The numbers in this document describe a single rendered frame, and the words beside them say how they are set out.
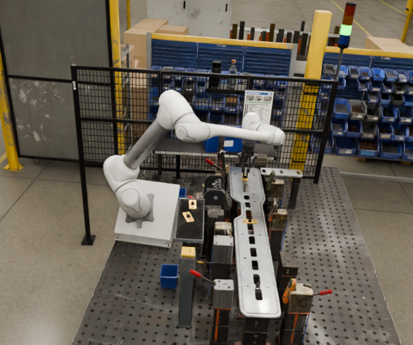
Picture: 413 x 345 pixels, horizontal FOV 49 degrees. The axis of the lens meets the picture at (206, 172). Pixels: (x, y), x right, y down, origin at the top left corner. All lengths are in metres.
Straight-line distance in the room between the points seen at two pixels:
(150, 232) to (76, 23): 2.35
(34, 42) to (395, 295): 3.88
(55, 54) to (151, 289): 2.78
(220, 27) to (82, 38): 4.99
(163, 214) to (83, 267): 1.20
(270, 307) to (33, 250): 2.49
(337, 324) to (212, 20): 7.36
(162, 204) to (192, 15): 6.64
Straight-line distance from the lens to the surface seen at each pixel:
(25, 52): 4.81
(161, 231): 2.83
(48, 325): 3.46
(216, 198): 2.53
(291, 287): 2.12
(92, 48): 4.53
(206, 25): 9.18
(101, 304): 2.53
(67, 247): 4.08
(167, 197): 2.87
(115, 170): 2.72
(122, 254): 2.82
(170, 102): 2.40
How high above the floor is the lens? 2.48
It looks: 29 degrees down
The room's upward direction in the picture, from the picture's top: 4 degrees clockwise
